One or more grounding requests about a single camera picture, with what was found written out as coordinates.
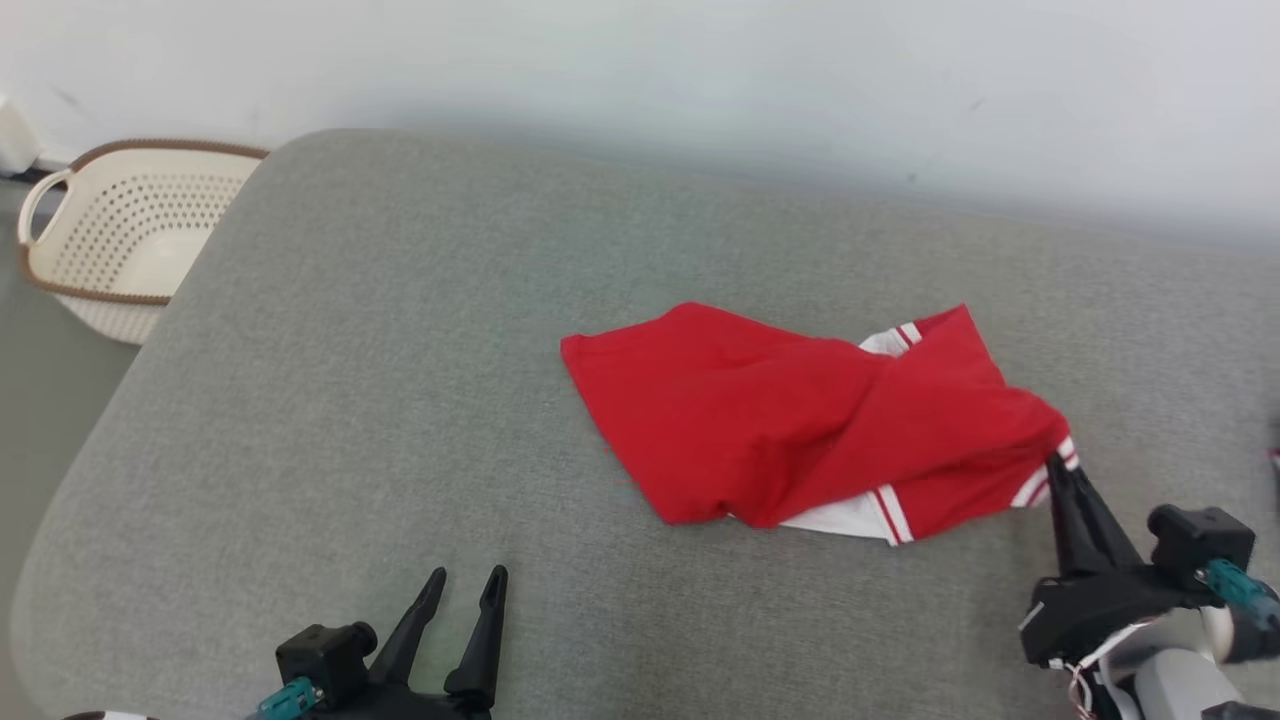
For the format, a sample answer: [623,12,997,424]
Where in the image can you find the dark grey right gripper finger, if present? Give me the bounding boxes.
[1062,458,1144,578]
[1045,458,1093,581]

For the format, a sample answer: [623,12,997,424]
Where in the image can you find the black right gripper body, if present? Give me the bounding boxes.
[1019,565,1206,669]

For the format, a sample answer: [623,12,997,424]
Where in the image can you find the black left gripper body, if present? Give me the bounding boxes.
[330,678,496,720]

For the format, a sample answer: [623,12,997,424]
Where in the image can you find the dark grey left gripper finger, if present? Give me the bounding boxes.
[444,565,510,713]
[368,567,448,691]

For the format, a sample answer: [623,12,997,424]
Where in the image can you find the red shorts with white stripes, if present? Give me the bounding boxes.
[560,302,1083,547]

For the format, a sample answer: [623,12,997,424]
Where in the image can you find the grey fabric sofa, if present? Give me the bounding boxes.
[10,128,1280,720]

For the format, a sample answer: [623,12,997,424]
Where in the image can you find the cream perforated laundry basket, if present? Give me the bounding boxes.
[17,139,271,346]

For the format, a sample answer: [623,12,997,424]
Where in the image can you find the red white thin cable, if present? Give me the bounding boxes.
[1048,620,1151,720]

